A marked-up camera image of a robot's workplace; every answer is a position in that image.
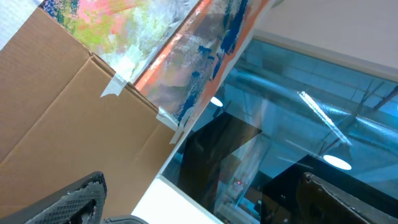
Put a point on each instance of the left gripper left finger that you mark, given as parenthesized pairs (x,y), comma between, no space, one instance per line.
(80,202)

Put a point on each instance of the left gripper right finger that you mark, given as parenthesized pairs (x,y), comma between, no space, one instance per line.
(320,202)

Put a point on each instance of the brown cardboard sheet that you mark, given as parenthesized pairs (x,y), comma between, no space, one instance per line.
(57,126)

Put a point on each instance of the glass window pane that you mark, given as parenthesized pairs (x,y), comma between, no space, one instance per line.
(277,115)

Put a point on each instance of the colourful abstract painting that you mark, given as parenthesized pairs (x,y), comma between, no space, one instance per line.
(173,51)

